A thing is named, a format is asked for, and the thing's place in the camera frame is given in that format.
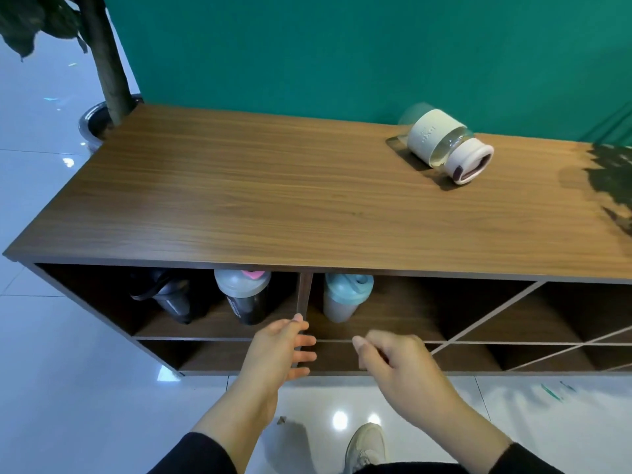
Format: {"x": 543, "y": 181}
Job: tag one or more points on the person's left hand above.
{"x": 269, "y": 360}

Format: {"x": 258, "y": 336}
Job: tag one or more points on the person's right hand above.
{"x": 405, "y": 370}

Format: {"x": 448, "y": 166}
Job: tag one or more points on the grey pink lid bottle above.
{"x": 244, "y": 296}

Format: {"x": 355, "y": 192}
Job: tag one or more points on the light blue lid bottle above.
{"x": 343, "y": 296}

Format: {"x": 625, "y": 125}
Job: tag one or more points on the black shaker bottle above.
{"x": 173, "y": 298}

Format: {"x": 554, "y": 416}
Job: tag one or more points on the brown wooden cabinet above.
{"x": 271, "y": 192}

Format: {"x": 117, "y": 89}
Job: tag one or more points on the white sleeve glass bottle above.
{"x": 444, "y": 140}

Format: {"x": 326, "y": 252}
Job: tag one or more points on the person's right forearm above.
{"x": 484, "y": 449}

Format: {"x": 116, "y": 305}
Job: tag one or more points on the person's left forearm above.
{"x": 212, "y": 449}

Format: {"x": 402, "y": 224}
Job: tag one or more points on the person's beige shoe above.
{"x": 365, "y": 446}

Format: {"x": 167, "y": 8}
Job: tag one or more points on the grey round plant pot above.
{"x": 89, "y": 125}

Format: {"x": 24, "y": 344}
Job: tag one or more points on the green backdrop cloth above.
{"x": 345, "y": 54}

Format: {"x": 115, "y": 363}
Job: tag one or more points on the large-leaf green plant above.
{"x": 106, "y": 59}

